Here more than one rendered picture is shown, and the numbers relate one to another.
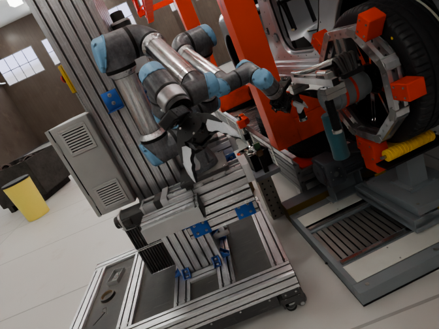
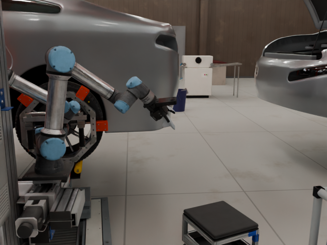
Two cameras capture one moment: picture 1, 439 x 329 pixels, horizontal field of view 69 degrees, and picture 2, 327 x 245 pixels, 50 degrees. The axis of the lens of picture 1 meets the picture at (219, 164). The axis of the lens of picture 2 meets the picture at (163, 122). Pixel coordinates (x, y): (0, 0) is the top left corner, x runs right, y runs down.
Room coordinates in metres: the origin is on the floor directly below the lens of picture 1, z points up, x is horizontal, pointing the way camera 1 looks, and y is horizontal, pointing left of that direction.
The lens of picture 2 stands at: (1.02, 1.90, 1.48)
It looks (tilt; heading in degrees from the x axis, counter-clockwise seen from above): 13 degrees down; 262
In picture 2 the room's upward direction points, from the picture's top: straight up
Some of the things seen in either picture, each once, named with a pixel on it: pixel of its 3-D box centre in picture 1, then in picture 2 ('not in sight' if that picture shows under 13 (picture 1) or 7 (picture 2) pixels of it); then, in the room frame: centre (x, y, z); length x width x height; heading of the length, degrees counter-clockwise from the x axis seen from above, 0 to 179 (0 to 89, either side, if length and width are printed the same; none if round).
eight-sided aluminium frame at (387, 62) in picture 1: (357, 85); (59, 127); (1.44, -0.74, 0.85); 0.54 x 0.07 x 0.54; 3
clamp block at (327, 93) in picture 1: (332, 90); (81, 122); (1.26, -0.55, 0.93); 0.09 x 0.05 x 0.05; 93
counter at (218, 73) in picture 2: not in sight; (208, 71); (-2.61, -11.43, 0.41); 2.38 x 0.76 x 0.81; 87
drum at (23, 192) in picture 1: (27, 198); not in sight; (4.93, 2.95, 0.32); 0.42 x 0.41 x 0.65; 178
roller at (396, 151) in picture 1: (408, 145); (78, 165); (1.33, -0.85, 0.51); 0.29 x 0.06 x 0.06; 93
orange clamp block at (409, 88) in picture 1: (407, 88); (101, 125); (1.13, -0.77, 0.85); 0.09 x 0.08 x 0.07; 3
